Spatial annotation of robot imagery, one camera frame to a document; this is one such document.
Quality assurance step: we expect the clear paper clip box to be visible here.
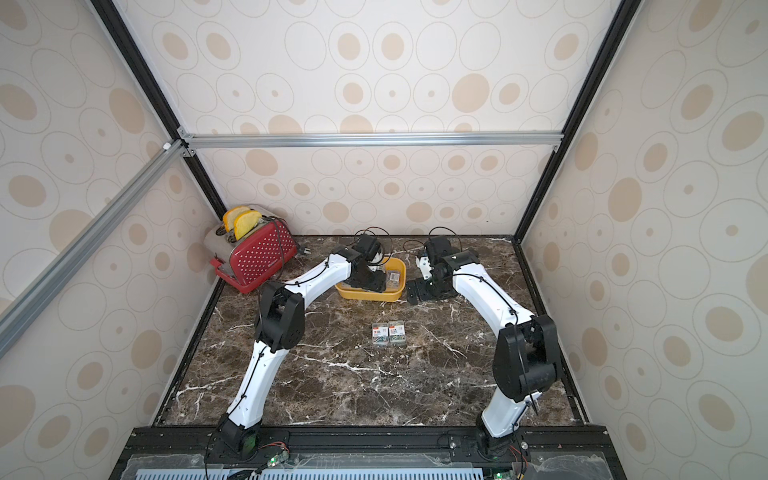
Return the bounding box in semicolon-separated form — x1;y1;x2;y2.
388;322;407;346
371;323;390;347

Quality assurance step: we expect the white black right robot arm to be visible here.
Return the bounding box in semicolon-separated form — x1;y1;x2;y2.
406;251;563;442

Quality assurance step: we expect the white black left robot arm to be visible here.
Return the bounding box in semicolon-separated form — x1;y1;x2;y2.
216;246;386;457

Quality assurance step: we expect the yellow plastic storage tray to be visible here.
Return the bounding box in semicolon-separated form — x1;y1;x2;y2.
335;258;406;302

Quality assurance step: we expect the red polka dot toaster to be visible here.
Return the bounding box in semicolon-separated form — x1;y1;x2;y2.
203;206;298;293

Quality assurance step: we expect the yellow toast slice right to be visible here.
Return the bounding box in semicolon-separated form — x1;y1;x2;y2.
233;210;262;241

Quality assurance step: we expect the yellow toast slice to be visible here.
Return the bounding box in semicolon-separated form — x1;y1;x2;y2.
233;210;262;241
222;206;251;232

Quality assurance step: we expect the yellow toast slice left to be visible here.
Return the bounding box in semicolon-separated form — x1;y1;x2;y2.
222;206;251;232

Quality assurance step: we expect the horizontal aluminium frame bar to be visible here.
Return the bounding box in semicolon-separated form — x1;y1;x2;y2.
179;128;564;149

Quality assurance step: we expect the diagonal aluminium frame bar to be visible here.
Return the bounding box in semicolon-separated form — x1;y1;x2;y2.
1;139;184;355

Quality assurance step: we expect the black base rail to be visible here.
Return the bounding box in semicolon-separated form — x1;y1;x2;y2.
110;425;626;479

